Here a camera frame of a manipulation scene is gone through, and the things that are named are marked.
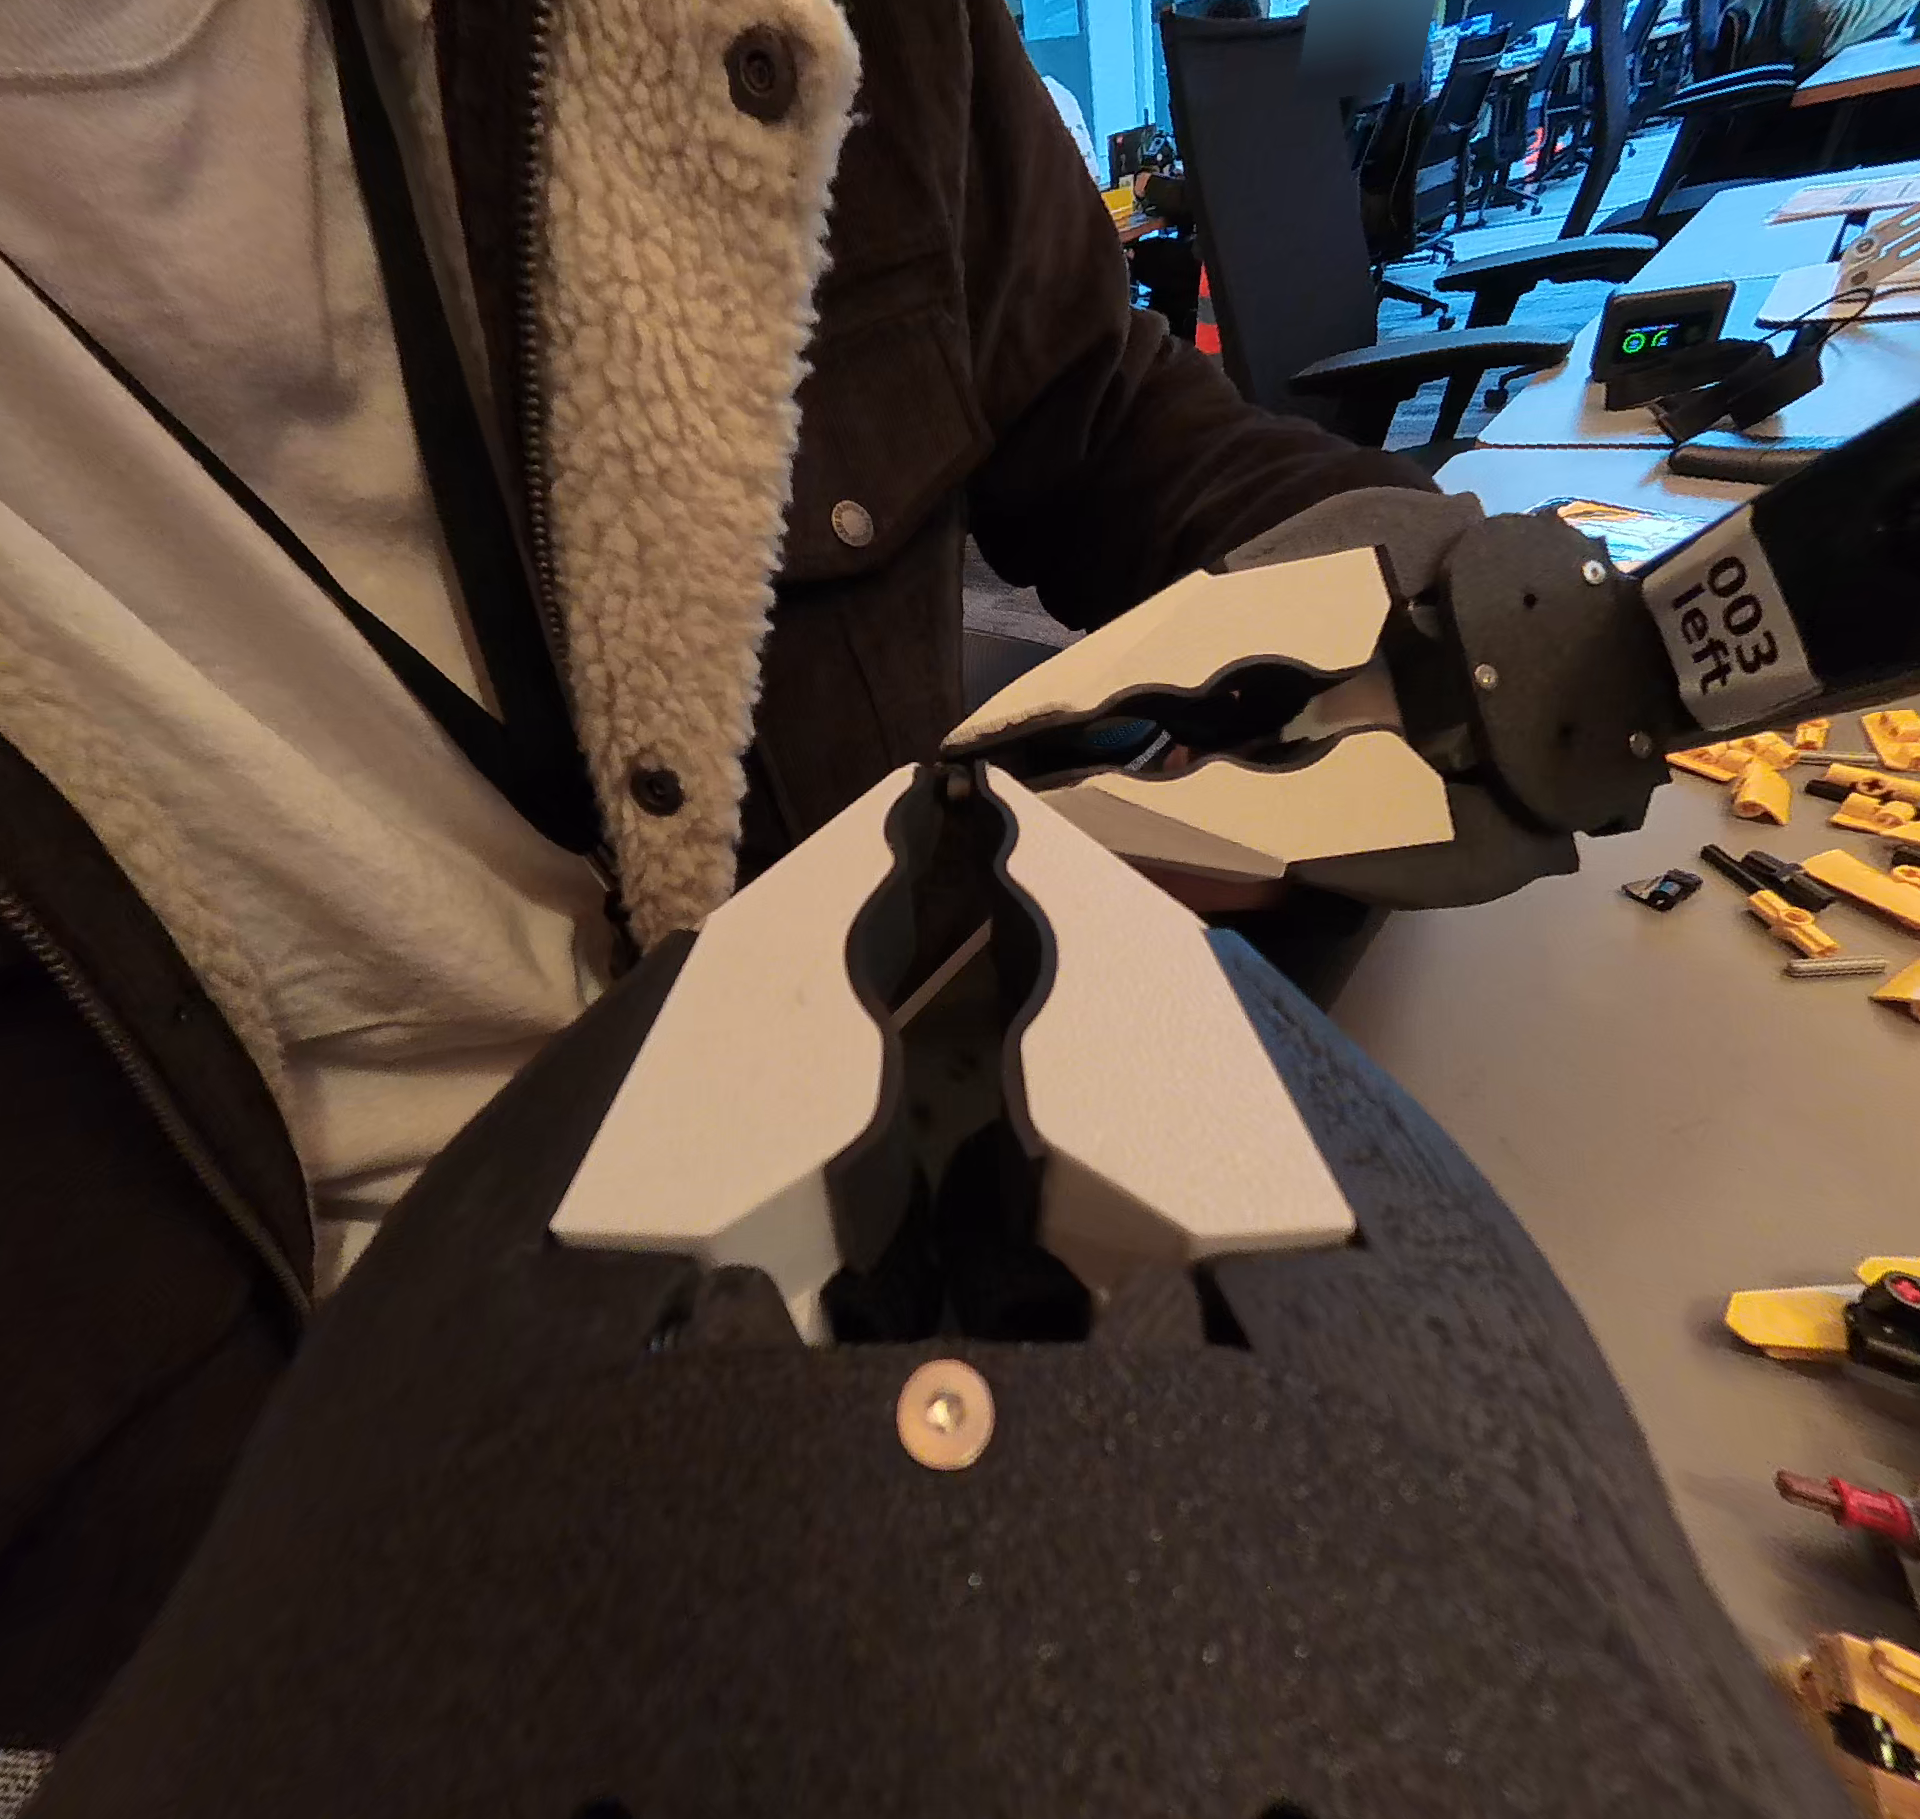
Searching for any black cylinder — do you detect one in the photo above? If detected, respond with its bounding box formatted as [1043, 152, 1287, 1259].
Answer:
[1665, 436, 1827, 487]

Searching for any black device with green display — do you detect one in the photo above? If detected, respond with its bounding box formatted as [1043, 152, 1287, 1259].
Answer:
[1587, 276, 1827, 444]

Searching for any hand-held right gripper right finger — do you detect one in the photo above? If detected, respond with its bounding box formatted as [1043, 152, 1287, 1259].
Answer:
[978, 767, 1358, 1326]

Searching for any white document stand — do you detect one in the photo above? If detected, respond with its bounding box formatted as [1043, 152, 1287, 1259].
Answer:
[1832, 202, 1920, 303]

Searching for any black office chair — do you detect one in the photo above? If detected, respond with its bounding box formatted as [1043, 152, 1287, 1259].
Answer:
[1429, 0, 1804, 334]
[1159, 8, 1580, 450]

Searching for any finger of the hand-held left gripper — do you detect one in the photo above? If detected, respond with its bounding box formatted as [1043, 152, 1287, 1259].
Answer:
[1032, 727, 1461, 887]
[942, 545, 1406, 762]

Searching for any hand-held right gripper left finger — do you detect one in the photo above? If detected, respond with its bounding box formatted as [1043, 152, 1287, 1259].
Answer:
[547, 762, 934, 1342]

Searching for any yellow brick car model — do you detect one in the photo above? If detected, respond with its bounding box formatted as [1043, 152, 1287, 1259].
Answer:
[1724, 1253, 1920, 1819]

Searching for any person's left forearm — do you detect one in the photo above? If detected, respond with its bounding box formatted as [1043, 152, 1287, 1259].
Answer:
[967, 296, 1448, 639]

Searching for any yellow printed sticker sheet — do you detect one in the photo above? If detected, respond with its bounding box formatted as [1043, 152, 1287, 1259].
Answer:
[1542, 495, 1715, 570]

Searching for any pile of yellow brick pieces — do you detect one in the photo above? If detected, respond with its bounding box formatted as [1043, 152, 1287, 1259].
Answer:
[1663, 705, 1920, 1023]

